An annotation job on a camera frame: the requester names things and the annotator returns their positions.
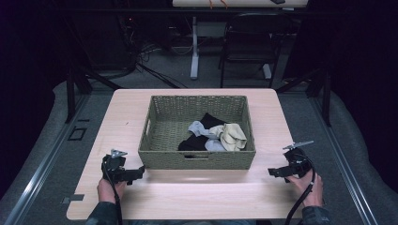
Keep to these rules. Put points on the small black device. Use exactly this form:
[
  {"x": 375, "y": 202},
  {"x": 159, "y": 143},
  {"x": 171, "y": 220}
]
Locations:
[{"x": 278, "y": 1}]

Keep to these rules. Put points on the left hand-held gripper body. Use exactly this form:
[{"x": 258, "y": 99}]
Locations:
[{"x": 113, "y": 164}]

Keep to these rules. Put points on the beige sock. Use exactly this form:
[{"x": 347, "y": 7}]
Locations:
[{"x": 233, "y": 137}]

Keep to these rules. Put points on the black metal stand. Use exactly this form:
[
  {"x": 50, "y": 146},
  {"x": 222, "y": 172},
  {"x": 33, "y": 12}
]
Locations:
[
  {"x": 325, "y": 93},
  {"x": 71, "y": 93}
]

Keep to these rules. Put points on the person's left hand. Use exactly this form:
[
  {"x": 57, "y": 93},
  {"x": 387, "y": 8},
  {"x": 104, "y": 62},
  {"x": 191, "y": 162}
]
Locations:
[{"x": 107, "y": 191}]

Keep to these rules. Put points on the grey tape strip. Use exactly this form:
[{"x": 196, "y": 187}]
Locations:
[{"x": 73, "y": 198}]

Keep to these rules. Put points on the black floor tape square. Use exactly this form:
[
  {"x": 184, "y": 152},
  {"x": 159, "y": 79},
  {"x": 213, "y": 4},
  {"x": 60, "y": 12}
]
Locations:
[{"x": 70, "y": 134}]

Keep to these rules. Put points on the metal floor rail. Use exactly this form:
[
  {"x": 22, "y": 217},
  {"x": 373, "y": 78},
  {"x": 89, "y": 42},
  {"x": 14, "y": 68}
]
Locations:
[
  {"x": 37, "y": 175},
  {"x": 344, "y": 168}
]

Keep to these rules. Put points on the black sock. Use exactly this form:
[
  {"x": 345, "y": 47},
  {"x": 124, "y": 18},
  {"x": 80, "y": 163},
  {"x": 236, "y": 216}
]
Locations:
[{"x": 194, "y": 143}]

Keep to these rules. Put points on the olive woven basket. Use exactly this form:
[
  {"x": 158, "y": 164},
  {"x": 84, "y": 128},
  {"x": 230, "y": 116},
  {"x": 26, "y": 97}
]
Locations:
[{"x": 165, "y": 125}]

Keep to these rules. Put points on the light blue sock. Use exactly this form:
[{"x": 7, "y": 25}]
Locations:
[{"x": 197, "y": 127}]

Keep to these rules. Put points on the white desk leg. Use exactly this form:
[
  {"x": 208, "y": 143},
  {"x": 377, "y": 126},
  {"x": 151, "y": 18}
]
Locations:
[
  {"x": 194, "y": 56},
  {"x": 267, "y": 71}
]

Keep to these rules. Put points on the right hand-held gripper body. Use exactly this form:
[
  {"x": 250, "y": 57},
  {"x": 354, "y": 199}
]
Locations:
[{"x": 298, "y": 162}]

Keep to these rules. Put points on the person's right hand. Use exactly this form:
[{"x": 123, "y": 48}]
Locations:
[{"x": 308, "y": 190}]

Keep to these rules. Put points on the black chair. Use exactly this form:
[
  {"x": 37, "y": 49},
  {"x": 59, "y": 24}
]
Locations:
[{"x": 250, "y": 40}]

